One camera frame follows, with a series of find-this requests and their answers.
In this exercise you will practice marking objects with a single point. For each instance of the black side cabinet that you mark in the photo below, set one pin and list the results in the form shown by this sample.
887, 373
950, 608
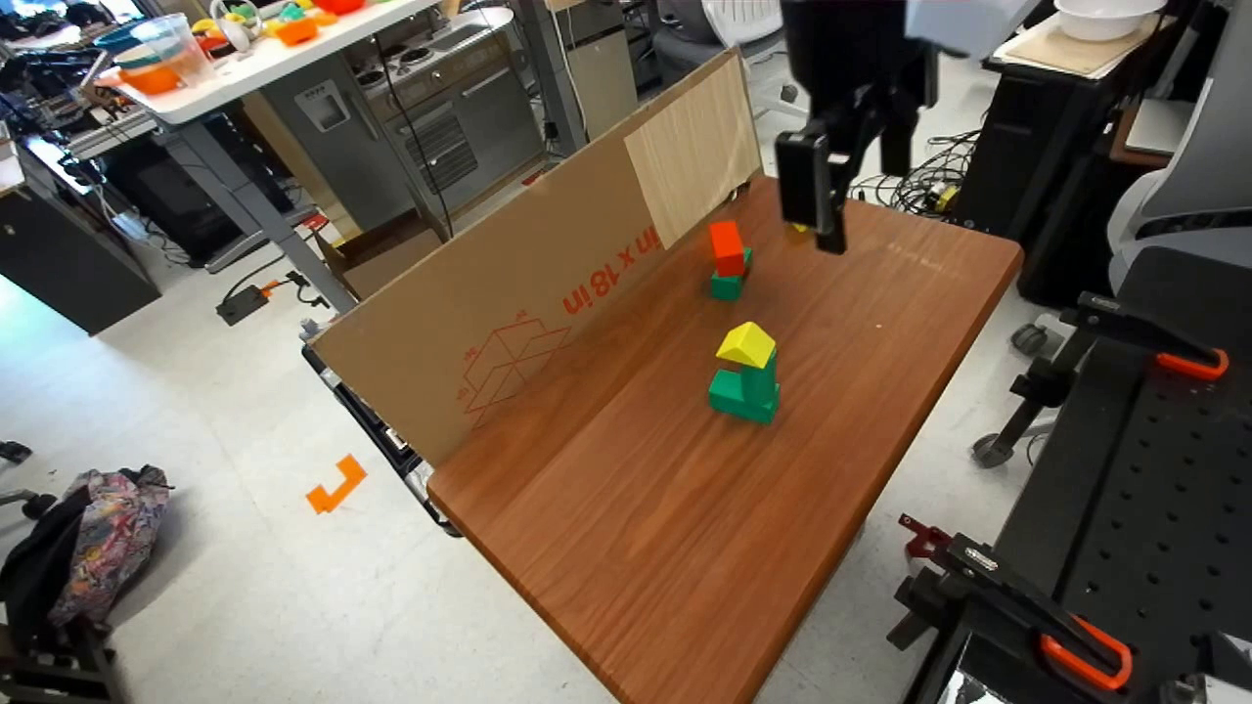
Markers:
1050, 142

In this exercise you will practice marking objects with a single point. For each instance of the green rectangular block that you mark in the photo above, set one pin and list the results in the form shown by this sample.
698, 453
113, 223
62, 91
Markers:
728, 391

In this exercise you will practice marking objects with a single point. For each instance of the small green block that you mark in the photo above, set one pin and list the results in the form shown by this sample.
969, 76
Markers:
727, 287

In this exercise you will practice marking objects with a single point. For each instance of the white office chair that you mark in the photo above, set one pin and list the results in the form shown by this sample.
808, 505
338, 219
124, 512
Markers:
745, 33

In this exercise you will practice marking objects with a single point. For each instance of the brown cardboard panel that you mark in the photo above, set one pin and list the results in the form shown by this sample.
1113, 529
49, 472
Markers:
496, 306

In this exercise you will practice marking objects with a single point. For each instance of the light plywood board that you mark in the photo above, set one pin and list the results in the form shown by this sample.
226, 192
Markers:
692, 151

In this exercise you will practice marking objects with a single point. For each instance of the white work table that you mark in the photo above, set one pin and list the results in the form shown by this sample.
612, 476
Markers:
260, 64

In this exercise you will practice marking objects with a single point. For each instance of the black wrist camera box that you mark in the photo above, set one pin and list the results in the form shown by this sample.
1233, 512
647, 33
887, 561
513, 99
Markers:
802, 177

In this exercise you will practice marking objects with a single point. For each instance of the black power adapter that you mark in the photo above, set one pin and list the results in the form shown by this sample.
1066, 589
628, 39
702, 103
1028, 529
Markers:
246, 303

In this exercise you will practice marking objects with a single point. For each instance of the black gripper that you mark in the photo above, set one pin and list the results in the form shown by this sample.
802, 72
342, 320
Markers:
856, 132

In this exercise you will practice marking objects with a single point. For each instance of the grey metal cabinet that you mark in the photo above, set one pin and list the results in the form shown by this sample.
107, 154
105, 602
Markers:
452, 120

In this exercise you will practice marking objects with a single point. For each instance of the white bowl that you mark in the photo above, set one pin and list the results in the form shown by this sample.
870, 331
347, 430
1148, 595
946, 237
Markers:
1105, 16

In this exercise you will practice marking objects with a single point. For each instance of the orange block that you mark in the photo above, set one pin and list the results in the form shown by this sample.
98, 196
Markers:
727, 244

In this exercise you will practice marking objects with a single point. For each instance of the orange bowl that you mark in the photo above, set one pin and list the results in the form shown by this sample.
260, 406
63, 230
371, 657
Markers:
298, 29

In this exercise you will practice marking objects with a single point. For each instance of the grey padded chair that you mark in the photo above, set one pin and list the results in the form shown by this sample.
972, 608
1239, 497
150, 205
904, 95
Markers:
1195, 181

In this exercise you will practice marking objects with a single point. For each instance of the clear tub with orange bowl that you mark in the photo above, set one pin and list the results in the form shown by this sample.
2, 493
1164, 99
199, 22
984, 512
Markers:
159, 60

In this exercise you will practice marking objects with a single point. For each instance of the black table frame rail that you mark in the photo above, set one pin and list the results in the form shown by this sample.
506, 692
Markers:
379, 430

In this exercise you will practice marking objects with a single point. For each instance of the black perforated bench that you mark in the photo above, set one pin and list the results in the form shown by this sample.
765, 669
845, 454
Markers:
1148, 523

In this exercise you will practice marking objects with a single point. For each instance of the colourful backpack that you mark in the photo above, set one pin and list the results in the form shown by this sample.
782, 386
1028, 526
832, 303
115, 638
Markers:
113, 529

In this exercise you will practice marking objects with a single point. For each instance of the green cylinder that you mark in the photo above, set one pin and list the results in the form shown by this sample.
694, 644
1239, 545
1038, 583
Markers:
765, 382

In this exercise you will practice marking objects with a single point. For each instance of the yellow cube block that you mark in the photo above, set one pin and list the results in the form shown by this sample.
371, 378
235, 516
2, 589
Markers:
797, 231
745, 346

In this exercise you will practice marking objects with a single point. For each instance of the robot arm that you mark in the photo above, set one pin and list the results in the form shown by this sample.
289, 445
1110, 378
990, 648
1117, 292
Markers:
844, 39

